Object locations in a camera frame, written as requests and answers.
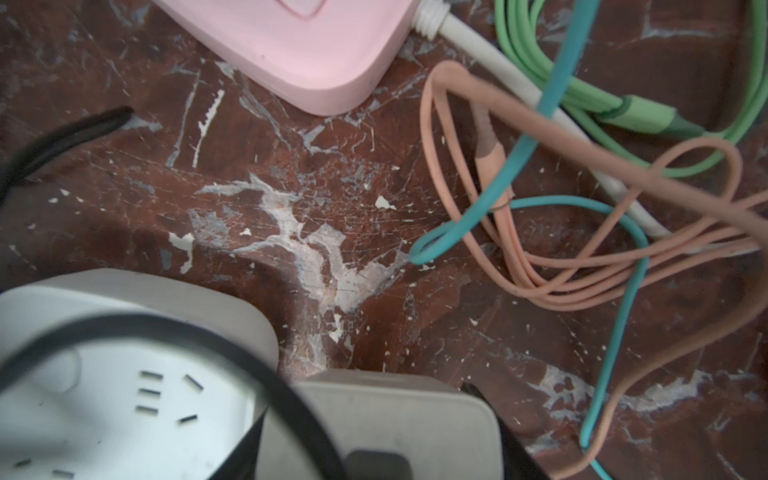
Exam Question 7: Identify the pink usb cable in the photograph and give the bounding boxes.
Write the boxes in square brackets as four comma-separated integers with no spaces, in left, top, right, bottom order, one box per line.
[418,59,768,480]

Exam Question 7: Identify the black charger cable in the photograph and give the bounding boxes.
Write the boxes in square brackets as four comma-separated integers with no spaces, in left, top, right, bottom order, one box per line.
[0,106,349,480]

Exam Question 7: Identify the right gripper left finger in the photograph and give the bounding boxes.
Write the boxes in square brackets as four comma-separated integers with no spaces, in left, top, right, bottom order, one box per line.
[209,414,266,480]

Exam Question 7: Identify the pink power strip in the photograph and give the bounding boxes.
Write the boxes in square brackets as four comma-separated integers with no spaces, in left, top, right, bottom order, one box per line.
[157,0,418,116]

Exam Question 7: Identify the teal usb cable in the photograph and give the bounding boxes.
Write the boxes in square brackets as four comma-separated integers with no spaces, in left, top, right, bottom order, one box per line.
[407,0,652,480]

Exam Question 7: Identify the white charger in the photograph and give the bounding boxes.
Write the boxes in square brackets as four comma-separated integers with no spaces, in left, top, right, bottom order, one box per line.
[292,369,504,479]

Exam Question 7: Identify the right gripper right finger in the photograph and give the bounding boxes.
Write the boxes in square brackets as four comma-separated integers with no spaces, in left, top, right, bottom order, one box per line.
[460,382,549,480]

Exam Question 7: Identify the white power strip cord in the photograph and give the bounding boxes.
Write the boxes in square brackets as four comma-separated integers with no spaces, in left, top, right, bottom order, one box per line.
[410,0,673,238]

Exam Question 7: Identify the white power strip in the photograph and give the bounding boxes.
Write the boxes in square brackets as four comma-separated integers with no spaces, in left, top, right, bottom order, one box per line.
[1,269,279,479]

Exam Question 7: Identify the green usb cable bundle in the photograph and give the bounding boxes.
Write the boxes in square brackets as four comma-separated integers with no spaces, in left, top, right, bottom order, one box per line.
[491,0,768,179]

